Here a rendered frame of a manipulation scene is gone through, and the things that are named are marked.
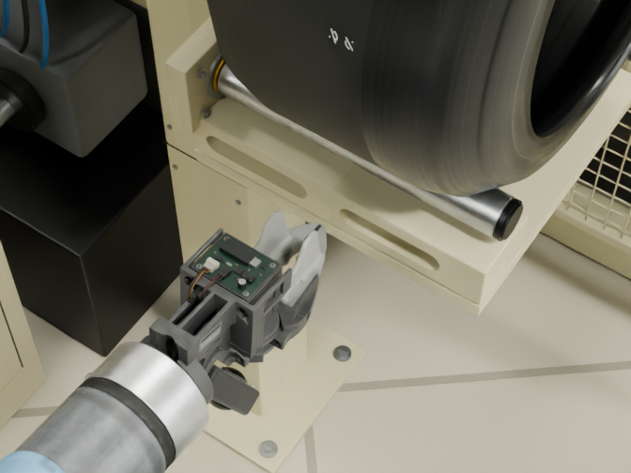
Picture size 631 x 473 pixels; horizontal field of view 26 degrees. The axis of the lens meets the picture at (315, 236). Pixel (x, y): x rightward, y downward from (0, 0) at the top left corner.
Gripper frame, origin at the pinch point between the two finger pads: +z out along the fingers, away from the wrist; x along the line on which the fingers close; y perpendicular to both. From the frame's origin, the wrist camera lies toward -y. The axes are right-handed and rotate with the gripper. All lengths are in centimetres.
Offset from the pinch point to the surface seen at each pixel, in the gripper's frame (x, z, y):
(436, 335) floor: 12, 65, -93
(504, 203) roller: -9.5, 19.2, -5.4
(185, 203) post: 37, 30, -46
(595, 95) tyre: -11.7, 30.8, 1.3
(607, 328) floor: -11, 83, -91
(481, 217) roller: -8.2, 17.5, -6.8
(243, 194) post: 27, 29, -37
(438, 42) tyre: -7.1, 3.1, 24.3
